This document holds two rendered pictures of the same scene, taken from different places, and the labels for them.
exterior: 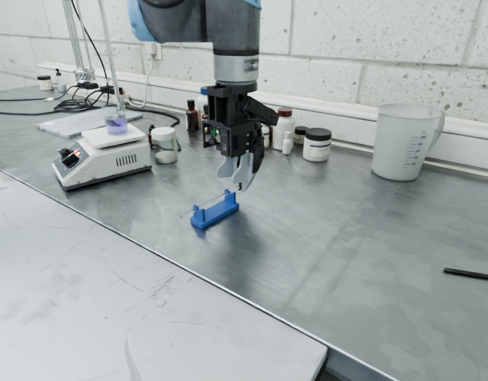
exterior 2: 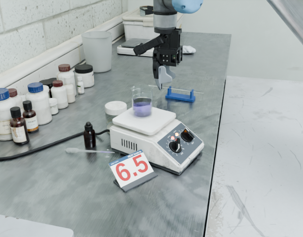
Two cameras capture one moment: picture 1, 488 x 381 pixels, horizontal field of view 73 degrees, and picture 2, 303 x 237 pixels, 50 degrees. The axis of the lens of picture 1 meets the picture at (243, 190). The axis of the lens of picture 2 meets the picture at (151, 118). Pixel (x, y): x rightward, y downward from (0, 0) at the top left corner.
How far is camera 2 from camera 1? 1.39 m
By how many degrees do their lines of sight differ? 94
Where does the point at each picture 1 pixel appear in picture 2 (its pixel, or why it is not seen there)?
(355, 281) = (197, 73)
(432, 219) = (145, 64)
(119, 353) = (265, 96)
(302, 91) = (20, 58)
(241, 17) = not seen: outside the picture
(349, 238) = not seen: hidden behind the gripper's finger
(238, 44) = not seen: hidden behind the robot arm
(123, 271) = (239, 106)
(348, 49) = (34, 14)
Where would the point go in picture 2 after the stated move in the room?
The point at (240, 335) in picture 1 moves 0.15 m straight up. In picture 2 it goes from (237, 83) to (242, 44)
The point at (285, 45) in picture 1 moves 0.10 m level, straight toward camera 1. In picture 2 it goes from (0, 24) to (34, 22)
